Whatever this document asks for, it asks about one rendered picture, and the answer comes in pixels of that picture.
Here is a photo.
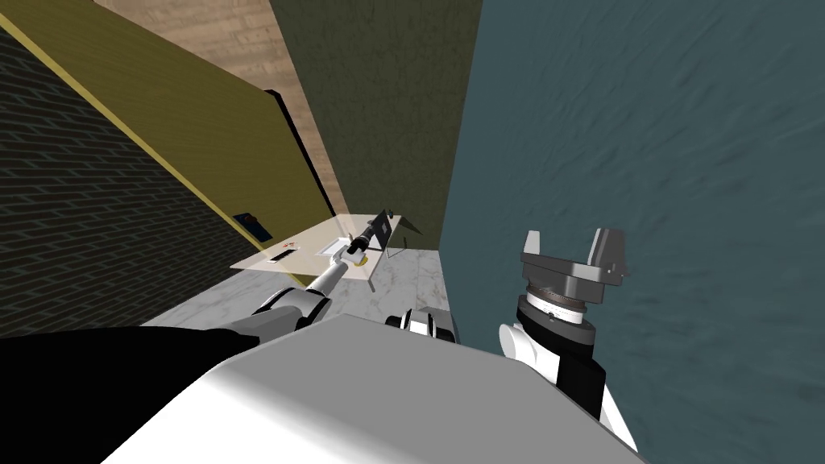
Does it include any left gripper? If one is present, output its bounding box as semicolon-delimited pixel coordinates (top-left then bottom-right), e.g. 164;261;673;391
369;209;395;252

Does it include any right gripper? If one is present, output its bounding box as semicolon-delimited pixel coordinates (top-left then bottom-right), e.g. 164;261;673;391
520;227;630;305

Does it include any pale beige table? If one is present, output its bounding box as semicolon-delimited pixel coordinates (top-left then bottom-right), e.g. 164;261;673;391
229;213;406;292

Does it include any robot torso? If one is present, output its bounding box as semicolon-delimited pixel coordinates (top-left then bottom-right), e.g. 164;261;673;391
99;308;649;464

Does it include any olive yellow door leaf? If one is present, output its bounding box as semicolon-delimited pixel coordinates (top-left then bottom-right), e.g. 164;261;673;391
0;0;337;288

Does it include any dark blue door handle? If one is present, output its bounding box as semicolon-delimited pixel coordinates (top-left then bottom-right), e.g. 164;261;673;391
232;212;274;244

